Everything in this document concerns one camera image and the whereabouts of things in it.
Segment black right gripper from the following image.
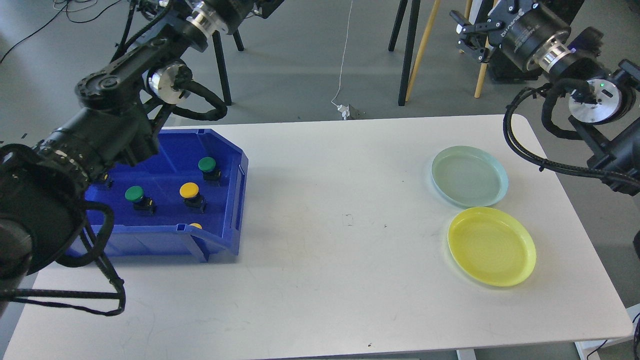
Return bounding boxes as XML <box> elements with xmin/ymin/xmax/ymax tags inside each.
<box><xmin>449</xmin><ymin>0</ymin><xmax>571</xmax><ymax>72</ymax></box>

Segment yellow push button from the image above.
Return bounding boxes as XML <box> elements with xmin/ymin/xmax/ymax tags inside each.
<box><xmin>179</xmin><ymin>182</ymin><xmax>207</xmax><ymax>214</ymax></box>

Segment green push button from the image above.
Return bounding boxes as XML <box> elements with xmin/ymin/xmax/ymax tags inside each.
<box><xmin>198</xmin><ymin>156</ymin><xmax>223</xmax><ymax>186</ymax></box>
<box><xmin>125</xmin><ymin>186</ymin><xmax>156</xmax><ymax>215</ymax></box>

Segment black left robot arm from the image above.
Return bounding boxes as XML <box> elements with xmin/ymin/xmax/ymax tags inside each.
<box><xmin>0</xmin><ymin>0</ymin><xmax>281</xmax><ymax>317</ymax></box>

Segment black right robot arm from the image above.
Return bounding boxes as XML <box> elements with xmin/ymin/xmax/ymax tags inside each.
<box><xmin>450</xmin><ymin>0</ymin><xmax>640</xmax><ymax>196</ymax></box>

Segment light green plate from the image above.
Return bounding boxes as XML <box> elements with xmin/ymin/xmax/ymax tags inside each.
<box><xmin>430</xmin><ymin>145</ymin><xmax>510</xmax><ymax>208</ymax></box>

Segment yellow plate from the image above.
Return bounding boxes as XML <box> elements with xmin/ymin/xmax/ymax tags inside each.
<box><xmin>446</xmin><ymin>207</ymin><xmax>537</xmax><ymax>288</ymax></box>

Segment wooden leg right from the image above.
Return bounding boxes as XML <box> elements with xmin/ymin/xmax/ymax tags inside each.
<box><xmin>473</xmin><ymin>63</ymin><xmax>489</xmax><ymax>99</ymax></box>

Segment wooden leg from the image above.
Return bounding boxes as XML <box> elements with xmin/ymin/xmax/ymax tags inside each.
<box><xmin>463</xmin><ymin>0</ymin><xmax>473</xmax><ymax>19</ymax></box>
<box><xmin>473</xmin><ymin>63</ymin><xmax>489</xmax><ymax>99</ymax></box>
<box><xmin>404</xmin><ymin>0</ymin><xmax>441</xmax><ymax>103</ymax></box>

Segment wooden leg middle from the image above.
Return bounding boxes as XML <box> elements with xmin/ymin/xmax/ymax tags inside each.
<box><xmin>463</xmin><ymin>0</ymin><xmax>473</xmax><ymax>19</ymax></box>

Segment wooden leg left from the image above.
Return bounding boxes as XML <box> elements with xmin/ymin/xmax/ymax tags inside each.
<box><xmin>404</xmin><ymin>0</ymin><xmax>441</xmax><ymax>103</ymax></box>

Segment black tripod legs centre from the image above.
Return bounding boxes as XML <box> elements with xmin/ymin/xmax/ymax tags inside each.
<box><xmin>387</xmin><ymin>0</ymin><xmax>422</xmax><ymax>107</ymax></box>

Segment black tripod legs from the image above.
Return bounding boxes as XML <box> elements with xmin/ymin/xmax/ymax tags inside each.
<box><xmin>212</xmin><ymin>30</ymin><xmax>233</xmax><ymax>106</ymax></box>
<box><xmin>387</xmin><ymin>0</ymin><xmax>422</xmax><ymax>107</ymax></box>

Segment black tripod legs left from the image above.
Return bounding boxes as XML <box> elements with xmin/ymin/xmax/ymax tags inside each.
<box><xmin>212</xmin><ymin>30</ymin><xmax>233</xmax><ymax>106</ymax></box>

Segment blue plastic bin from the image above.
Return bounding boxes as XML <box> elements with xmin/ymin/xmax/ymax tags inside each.
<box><xmin>85</xmin><ymin>129</ymin><xmax>249</xmax><ymax>262</ymax></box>

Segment white cable on floor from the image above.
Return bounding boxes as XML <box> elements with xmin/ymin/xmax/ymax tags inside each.
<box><xmin>330</xmin><ymin>0</ymin><xmax>354</xmax><ymax>121</ymax></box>

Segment black floor cables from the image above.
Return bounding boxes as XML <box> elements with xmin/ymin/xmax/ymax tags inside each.
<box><xmin>0</xmin><ymin>0</ymin><xmax>123</xmax><ymax>65</ymax></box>

